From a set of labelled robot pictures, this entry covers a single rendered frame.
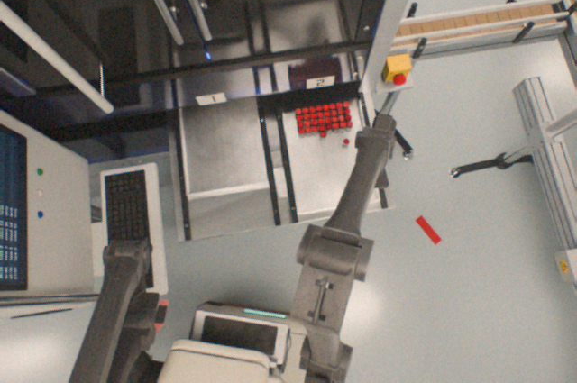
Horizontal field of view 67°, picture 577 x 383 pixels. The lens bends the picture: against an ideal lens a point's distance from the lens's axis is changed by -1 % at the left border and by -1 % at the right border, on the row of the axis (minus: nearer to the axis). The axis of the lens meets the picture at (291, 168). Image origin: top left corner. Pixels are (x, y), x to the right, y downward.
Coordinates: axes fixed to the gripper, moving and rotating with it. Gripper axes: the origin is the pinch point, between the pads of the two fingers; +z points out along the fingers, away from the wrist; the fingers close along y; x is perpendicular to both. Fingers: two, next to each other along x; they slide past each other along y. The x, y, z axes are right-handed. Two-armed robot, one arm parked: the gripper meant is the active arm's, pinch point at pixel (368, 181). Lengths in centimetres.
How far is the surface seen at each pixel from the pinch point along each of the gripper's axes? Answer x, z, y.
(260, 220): 32.7, 20.4, 0.3
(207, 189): 48, 18, 13
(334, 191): 8.0, 19.8, 5.7
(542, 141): -84, 54, 24
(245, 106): 32, 15, 39
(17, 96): 89, -18, 33
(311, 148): 12.7, 17.6, 21.0
